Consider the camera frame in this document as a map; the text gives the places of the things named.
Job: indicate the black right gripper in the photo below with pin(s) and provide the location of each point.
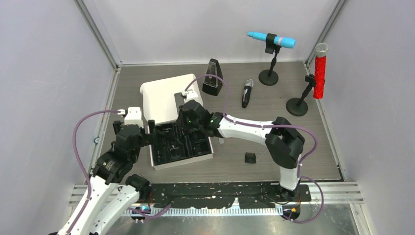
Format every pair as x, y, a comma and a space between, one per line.
182, 120

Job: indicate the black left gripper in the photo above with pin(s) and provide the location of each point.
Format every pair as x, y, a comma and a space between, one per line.
147, 137

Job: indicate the white box with black tray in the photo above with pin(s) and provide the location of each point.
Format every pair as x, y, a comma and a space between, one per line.
174, 147

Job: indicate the black clipper comb guard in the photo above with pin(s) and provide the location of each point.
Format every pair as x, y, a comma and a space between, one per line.
250, 158

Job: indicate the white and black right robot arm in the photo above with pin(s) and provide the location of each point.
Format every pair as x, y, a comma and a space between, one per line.
284, 143

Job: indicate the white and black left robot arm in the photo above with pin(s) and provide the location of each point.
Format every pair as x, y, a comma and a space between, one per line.
93, 216

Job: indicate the black and silver hair clipper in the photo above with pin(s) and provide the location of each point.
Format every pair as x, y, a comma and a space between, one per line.
246, 94

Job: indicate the black metronome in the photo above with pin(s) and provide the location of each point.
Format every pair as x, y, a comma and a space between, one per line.
211, 84

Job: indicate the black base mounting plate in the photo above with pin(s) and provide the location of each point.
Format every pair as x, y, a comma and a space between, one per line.
250, 195

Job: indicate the black stand of red microphone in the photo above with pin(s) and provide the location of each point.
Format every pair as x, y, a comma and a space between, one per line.
297, 106

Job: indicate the blue microphone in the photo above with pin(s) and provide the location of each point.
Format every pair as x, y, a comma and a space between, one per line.
273, 39

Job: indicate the red glitter microphone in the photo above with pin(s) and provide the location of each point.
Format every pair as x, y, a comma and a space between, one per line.
320, 50

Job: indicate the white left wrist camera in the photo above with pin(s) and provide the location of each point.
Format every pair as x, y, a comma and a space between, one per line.
132, 116

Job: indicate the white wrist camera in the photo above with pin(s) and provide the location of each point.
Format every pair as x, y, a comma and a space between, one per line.
132, 116
190, 95

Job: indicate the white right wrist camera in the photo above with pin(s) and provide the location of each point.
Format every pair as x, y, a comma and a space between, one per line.
190, 95

